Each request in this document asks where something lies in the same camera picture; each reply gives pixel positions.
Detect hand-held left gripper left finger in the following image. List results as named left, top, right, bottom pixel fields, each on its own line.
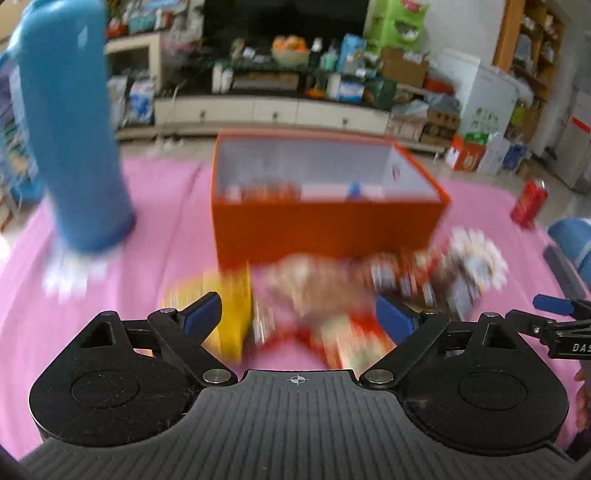
left=74, top=292, right=238, bottom=388

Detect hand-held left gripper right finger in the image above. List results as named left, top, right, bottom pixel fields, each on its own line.
left=359, top=295, right=527, bottom=389

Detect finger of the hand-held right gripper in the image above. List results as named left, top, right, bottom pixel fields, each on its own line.
left=532, top=294, right=591, bottom=320
left=505, top=308, right=560, bottom=337

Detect red cracker packet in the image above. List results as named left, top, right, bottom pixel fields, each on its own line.
left=254, top=309, right=400, bottom=372

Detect clear packet of beige puffs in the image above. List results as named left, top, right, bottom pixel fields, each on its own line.
left=256, top=256, right=370, bottom=326

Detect orange cardboard box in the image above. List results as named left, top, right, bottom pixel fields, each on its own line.
left=211, top=130, right=452, bottom=271

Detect yellow snack packet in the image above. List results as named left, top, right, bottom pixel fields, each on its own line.
left=164, top=270, right=254, bottom=361

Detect brown packet with white print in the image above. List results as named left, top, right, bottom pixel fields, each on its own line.
left=369, top=251, right=437, bottom=308

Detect blue grey rounded object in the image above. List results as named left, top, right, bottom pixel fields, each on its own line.
left=544, top=218, right=591, bottom=297

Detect red drink can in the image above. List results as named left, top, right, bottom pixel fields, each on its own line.
left=510, top=178, right=549, bottom=230

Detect pink flowered tablecloth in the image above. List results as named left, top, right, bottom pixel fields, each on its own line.
left=0, top=157, right=591, bottom=462

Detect white side cabinet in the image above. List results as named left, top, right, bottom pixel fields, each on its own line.
left=560, top=88, right=591, bottom=191

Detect orange and white carton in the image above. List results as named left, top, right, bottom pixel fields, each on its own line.
left=444, top=135, right=490, bottom=172

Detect white chest freezer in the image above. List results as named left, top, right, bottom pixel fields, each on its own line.
left=461, top=64, right=521, bottom=149

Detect white low television cabinet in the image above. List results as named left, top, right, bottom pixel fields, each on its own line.
left=154, top=95, right=392, bottom=138

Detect blue and white bag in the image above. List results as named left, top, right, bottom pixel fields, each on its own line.
left=128, top=78, right=156, bottom=125

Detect blue thermos jug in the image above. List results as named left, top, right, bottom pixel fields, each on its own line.
left=16, top=0, right=138, bottom=253

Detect brown cardboard box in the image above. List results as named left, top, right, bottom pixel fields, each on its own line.
left=380, top=47, right=431, bottom=89

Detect wooden shelf unit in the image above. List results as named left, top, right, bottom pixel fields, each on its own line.
left=492, top=0, right=567, bottom=101

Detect bowl of oranges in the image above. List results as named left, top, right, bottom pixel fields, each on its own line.
left=271, top=36, right=310, bottom=66

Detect green cartons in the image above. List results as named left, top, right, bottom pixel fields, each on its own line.
left=364, top=0, right=431, bottom=52

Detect black television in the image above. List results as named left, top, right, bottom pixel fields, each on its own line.
left=203, top=0, right=371, bottom=48

